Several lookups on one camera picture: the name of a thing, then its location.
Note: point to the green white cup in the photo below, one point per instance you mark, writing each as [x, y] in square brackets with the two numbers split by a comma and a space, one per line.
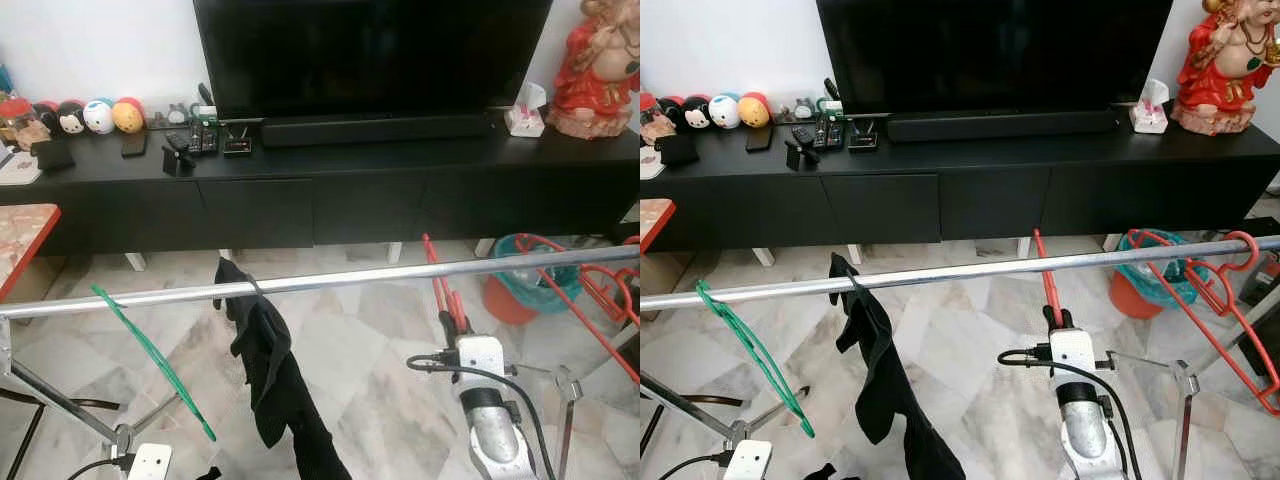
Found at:
[203, 112]
[829, 108]

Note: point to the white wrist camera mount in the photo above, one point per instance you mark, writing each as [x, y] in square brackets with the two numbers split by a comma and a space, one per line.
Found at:
[480, 360]
[150, 462]
[748, 460]
[1072, 355]

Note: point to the black soundbar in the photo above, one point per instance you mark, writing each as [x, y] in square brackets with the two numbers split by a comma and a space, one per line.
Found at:
[375, 130]
[1000, 125]

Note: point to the white tissue box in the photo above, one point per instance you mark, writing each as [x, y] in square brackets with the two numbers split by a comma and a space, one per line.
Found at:
[525, 120]
[1150, 115]

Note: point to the small black antenna device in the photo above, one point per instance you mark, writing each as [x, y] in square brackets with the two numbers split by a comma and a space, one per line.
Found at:
[237, 146]
[863, 140]

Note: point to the black flat television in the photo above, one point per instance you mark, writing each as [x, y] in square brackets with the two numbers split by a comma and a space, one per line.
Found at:
[370, 50]
[990, 50]

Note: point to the black phone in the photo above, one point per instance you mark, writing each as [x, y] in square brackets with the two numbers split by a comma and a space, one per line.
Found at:
[134, 144]
[758, 139]

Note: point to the silver steel clothes rack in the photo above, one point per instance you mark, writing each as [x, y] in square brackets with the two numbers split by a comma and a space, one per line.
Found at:
[300, 283]
[950, 272]

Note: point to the yellow red round plush toy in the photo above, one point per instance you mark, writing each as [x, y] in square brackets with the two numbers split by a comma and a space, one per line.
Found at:
[128, 118]
[754, 112]

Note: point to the red black round plush toy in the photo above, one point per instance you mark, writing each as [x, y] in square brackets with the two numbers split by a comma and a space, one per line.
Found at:
[672, 112]
[45, 118]

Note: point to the black polo shirt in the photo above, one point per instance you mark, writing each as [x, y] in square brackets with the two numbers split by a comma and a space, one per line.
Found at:
[880, 370]
[270, 370]

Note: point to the green plastic clothes hanger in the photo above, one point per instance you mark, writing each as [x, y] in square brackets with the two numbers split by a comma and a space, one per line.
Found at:
[750, 350]
[152, 360]

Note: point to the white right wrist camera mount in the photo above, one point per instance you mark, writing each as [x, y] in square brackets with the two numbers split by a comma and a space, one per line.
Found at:
[480, 360]
[1072, 355]

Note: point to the green plastic bin liner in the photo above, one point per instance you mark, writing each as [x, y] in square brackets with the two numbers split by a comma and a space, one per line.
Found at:
[1180, 280]
[570, 280]

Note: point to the black white round plush toy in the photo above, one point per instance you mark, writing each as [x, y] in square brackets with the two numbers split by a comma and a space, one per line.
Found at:
[70, 120]
[697, 115]

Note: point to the small black box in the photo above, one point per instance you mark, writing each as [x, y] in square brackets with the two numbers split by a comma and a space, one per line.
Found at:
[678, 150]
[55, 155]

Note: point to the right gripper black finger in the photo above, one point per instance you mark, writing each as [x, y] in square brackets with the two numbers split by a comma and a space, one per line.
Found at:
[1067, 318]
[466, 324]
[1047, 318]
[447, 324]

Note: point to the white blue round plush toy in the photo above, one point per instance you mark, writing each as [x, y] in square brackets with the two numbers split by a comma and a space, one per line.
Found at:
[98, 118]
[725, 112]

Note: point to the long black tv cabinet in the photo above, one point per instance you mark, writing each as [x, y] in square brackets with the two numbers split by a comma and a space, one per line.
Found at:
[900, 205]
[300, 210]

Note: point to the black remote controls holder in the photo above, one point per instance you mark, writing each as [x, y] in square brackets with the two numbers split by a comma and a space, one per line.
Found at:
[820, 135]
[195, 140]

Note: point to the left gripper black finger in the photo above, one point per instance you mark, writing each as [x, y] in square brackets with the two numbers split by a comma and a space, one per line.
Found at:
[820, 472]
[209, 473]

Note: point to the red plastic waste bin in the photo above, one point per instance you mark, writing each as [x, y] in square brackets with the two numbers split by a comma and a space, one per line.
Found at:
[505, 305]
[1130, 300]

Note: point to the red gold figurine statue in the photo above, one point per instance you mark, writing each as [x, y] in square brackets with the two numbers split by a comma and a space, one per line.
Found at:
[590, 80]
[1215, 75]

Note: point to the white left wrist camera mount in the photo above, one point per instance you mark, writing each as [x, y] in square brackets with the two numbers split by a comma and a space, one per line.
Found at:
[150, 462]
[748, 460]

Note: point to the small grey animal figure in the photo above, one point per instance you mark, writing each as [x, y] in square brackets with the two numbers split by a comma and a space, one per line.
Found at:
[805, 110]
[177, 115]

